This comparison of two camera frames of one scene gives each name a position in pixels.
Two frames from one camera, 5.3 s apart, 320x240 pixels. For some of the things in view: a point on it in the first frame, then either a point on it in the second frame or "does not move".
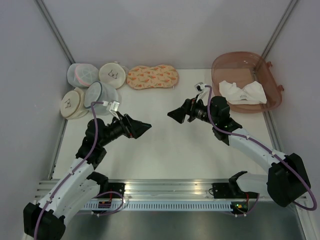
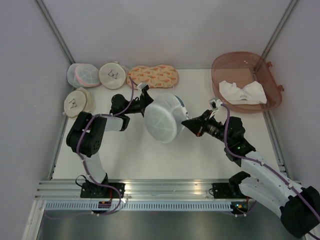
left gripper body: (125, 129) to (143, 102)
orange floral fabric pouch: (143, 77) does not move
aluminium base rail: (155, 189) does not move
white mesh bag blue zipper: (99, 92) to (163, 117)
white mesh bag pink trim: (81, 75) does not move
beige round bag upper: (113, 73) does not move
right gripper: (188, 107) to (198, 125)
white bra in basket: (250, 95) does not move
